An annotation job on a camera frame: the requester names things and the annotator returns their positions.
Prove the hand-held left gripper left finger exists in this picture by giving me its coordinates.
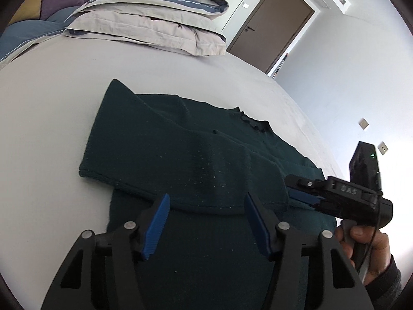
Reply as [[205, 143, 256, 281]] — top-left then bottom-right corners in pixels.
[[40, 194, 171, 310]]

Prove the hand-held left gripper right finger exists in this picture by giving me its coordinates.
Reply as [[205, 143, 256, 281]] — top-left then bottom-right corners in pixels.
[[243, 192, 375, 310]]

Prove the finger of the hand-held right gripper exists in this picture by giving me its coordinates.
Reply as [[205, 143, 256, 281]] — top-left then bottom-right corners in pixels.
[[284, 174, 330, 206], [310, 200, 339, 218]]

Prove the dark green sweater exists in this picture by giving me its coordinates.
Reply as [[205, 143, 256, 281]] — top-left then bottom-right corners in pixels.
[[79, 78, 338, 310]]

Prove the person's right forearm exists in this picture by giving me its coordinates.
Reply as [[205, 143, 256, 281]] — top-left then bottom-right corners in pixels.
[[364, 254, 402, 310]]

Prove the person's right hand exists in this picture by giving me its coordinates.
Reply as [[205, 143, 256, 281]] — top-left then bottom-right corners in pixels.
[[335, 224, 393, 285]]

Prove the thin pole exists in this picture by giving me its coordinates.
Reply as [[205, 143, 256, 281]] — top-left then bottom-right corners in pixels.
[[273, 53, 288, 79]]

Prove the brown door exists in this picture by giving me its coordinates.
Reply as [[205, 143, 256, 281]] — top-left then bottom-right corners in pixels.
[[226, 0, 315, 74]]

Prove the folded grey blue duvet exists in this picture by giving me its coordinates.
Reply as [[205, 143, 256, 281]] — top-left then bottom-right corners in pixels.
[[63, 0, 229, 57]]

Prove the blue pillow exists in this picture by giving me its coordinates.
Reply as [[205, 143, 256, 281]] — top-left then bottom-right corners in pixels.
[[0, 6, 81, 69]]

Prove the yellow cushion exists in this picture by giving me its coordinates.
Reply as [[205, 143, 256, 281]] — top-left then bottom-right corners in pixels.
[[8, 0, 44, 26]]

